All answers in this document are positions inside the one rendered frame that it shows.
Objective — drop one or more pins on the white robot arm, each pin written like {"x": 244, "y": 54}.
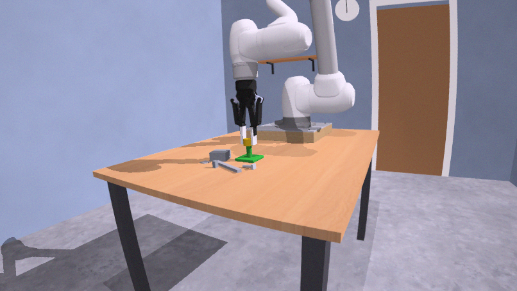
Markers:
{"x": 286, "y": 37}

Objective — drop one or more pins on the grey rectangular bar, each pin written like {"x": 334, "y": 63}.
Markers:
{"x": 229, "y": 167}

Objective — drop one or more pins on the green peg on flat base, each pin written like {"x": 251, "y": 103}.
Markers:
{"x": 249, "y": 157}

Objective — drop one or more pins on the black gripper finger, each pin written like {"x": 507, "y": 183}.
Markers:
{"x": 239, "y": 116}
{"x": 255, "y": 114}

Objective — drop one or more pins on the grey square-head bolt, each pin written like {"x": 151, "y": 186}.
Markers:
{"x": 252, "y": 166}

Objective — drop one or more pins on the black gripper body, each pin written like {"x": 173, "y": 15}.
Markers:
{"x": 246, "y": 87}

